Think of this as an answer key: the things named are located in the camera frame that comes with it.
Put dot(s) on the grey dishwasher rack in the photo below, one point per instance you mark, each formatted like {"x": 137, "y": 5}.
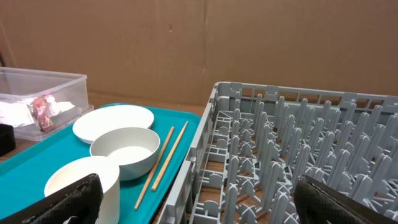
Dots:
{"x": 253, "y": 143}

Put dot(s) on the red foil wrapper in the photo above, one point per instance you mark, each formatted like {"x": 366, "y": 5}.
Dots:
{"x": 40, "y": 105}

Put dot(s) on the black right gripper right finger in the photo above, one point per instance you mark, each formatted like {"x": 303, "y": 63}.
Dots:
{"x": 316, "y": 202}

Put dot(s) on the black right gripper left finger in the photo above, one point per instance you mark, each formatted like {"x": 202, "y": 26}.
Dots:
{"x": 79, "y": 202}

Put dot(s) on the left wooden chopstick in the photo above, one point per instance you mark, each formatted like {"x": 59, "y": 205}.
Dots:
{"x": 153, "y": 170}

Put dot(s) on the right wooden chopstick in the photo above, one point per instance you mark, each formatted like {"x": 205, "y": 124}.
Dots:
{"x": 168, "y": 159}

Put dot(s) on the teal plastic tray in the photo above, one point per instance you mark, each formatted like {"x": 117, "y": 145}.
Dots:
{"x": 23, "y": 177}

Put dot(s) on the white napkin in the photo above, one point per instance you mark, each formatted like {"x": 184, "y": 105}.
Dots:
{"x": 19, "y": 114}

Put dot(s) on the black plastic tray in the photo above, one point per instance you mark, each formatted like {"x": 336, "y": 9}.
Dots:
{"x": 7, "y": 139}

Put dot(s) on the clear plastic bin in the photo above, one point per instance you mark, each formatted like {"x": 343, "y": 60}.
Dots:
{"x": 19, "y": 84}

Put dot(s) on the white flat plate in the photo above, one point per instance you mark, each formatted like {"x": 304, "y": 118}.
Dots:
{"x": 98, "y": 122}

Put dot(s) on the wooden chopstick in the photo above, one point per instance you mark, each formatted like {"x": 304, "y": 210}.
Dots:
{"x": 153, "y": 170}
{"x": 168, "y": 159}

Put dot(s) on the grey-white bowl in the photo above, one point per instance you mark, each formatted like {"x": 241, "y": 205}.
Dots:
{"x": 135, "y": 150}

